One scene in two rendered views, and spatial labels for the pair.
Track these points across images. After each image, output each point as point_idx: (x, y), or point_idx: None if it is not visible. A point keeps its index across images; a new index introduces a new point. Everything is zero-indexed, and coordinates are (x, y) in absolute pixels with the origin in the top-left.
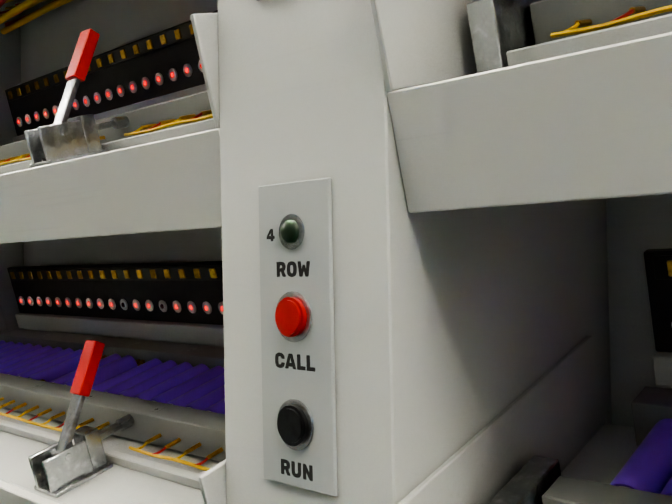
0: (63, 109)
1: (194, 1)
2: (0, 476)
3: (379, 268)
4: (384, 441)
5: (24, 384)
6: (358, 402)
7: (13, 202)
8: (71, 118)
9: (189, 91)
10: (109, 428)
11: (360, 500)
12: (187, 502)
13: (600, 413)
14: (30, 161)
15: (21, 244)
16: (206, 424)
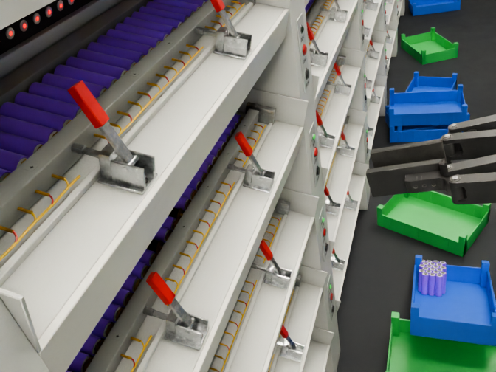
0: (232, 26)
1: None
2: (259, 214)
3: (306, 29)
4: (310, 63)
5: (178, 237)
6: (308, 60)
7: (245, 82)
8: (225, 31)
9: (78, 15)
10: (239, 167)
11: (310, 79)
12: (270, 145)
13: None
14: (186, 77)
15: None
16: (243, 133)
